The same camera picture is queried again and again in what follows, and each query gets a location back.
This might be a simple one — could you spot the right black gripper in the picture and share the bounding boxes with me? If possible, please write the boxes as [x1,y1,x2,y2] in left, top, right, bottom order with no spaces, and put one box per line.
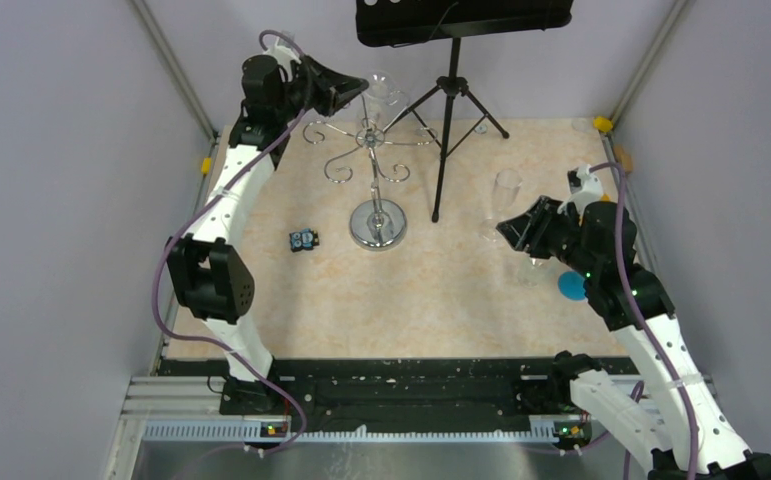
[497,195,600,278]

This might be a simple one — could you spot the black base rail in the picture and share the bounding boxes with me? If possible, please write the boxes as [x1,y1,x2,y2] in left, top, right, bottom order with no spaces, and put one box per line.
[159,357,638,445]

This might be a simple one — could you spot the chrome wine glass rack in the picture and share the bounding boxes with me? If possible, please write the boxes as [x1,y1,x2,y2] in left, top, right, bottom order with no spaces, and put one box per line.
[303,94,434,251]

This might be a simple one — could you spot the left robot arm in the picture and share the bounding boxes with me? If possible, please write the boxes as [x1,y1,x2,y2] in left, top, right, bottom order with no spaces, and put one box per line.
[165,54,369,414]

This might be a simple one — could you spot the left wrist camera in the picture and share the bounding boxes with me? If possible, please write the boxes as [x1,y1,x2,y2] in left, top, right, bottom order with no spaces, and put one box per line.
[265,37,300,71]

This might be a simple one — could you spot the blue wine glass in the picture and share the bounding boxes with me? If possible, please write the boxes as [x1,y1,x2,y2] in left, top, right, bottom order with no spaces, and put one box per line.
[557,271,587,301]

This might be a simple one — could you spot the clear flute glass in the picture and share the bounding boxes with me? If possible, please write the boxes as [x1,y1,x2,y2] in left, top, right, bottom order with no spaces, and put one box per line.
[479,169,522,243]

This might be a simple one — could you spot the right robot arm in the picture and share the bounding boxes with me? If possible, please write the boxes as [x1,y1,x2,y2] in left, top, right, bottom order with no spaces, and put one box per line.
[495,196,771,479]

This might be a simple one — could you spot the small blue owl toy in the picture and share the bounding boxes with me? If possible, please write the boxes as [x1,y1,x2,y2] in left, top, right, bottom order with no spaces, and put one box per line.
[289,228,320,253]

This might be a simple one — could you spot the yellow corner clamp right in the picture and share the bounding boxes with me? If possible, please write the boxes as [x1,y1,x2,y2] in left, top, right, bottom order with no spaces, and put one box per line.
[592,116,614,134]

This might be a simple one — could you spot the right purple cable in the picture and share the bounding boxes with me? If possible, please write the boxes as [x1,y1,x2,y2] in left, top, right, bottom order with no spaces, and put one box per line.
[586,162,701,480]

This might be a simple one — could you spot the yellow clamp left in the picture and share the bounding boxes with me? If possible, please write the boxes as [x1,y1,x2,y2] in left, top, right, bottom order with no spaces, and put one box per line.
[200,157,212,176]

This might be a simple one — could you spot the black music stand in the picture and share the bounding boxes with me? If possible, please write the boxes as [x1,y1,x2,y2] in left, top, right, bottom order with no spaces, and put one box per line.
[355,0,573,223]

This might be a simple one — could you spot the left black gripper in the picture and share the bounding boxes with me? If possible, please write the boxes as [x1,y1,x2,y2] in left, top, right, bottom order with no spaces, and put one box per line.
[273,53,368,122]

